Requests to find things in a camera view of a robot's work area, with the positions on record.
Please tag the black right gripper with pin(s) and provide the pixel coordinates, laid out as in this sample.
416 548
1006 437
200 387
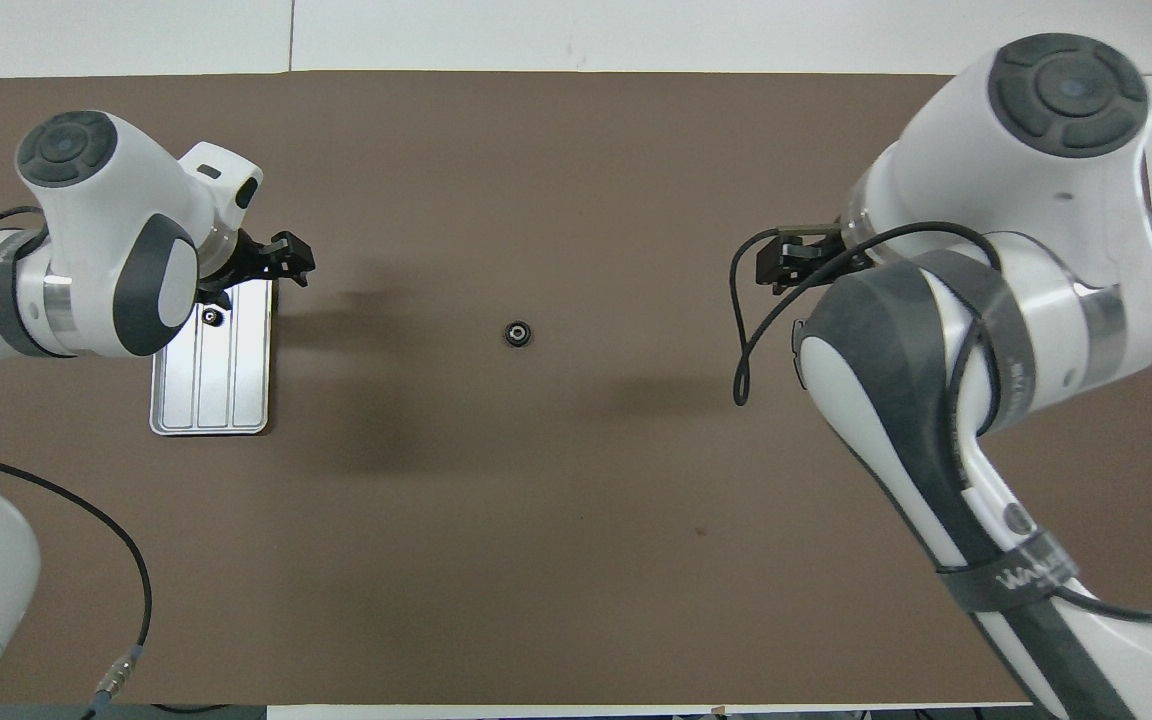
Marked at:
836 250

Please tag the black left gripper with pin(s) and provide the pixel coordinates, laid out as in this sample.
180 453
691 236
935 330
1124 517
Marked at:
236 262

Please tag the small black bearing gear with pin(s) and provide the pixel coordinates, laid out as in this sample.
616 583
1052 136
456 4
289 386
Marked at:
211 318

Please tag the large black bearing gear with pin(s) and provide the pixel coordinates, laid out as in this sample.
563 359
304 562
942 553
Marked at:
517 333

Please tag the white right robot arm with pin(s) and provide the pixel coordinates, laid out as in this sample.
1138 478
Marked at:
1036 250

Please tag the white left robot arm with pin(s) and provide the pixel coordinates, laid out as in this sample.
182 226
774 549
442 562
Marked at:
106 230

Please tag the silver metal tray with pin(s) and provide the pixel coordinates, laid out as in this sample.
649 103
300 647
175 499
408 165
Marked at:
216 390

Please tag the brown table mat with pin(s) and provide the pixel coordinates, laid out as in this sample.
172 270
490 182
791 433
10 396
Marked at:
536 520

